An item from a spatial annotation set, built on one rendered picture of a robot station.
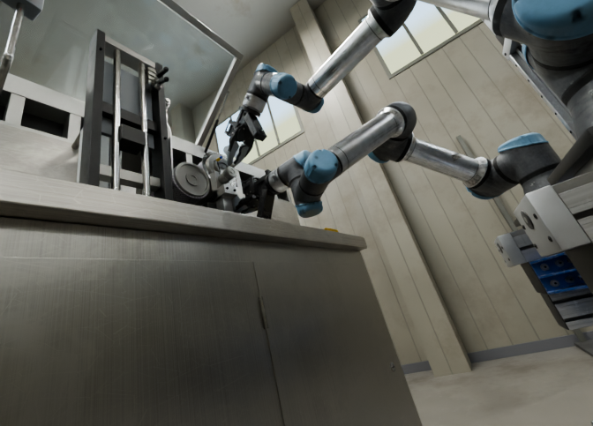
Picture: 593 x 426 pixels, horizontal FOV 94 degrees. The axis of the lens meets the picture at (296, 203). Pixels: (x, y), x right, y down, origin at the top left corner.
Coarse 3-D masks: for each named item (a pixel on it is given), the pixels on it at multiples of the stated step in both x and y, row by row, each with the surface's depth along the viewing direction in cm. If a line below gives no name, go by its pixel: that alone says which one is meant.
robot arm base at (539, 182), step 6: (540, 168) 81; (546, 168) 81; (552, 168) 80; (534, 174) 82; (540, 174) 81; (546, 174) 80; (522, 180) 86; (528, 180) 84; (534, 180) 82; (540, 180) 81; (546, 180) 80; (522, 186) 87; (528, 186) 84; (534, 186) 83; (540, 186) 81; (528, 192) 84
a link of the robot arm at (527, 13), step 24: (384, 0) 67; (432, 0) 52; (456, 0) 48; (480, 0) 44; (504, 0) 40; (528, 0) 36; (552, 0) 35; (576, 0) 33; (504, 24) 42; (528, 24) 37; (552, 24) 35; (576, 24) 34; (552, 48) 39; (576, 48) 38
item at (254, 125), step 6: (246, 114) 95; (246, 120) 94; (252, 120) 93; (258, 120) 97; (252, 126) 92; (258, 126) 93; (252, 132) 91; (258, 132) 90; (264, 132) 92; (258, 138) 91; (264, 138) 92
